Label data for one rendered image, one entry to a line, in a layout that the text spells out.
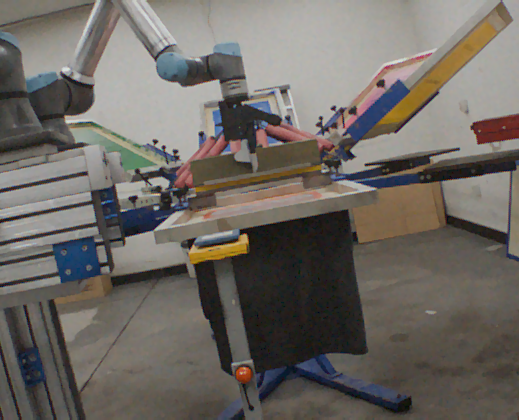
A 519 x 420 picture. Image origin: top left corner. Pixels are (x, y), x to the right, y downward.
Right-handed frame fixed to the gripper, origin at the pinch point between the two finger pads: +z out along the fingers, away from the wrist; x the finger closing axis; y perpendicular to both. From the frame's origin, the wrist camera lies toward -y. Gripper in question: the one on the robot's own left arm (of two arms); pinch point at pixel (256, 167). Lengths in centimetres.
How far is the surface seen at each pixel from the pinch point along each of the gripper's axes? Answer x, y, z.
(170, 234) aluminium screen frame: 14.6, 24.8, 12.4
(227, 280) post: 33.8, 11.4, 22.7
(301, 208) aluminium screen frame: 14.6, -9.2, 11.9
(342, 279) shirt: 5.2, -17.8, 34.4
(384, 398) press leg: -61, -36, 104
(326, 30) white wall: -458, -106, -118
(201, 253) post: 38.3, 15.4, 15.0
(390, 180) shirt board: -94, -59, 19
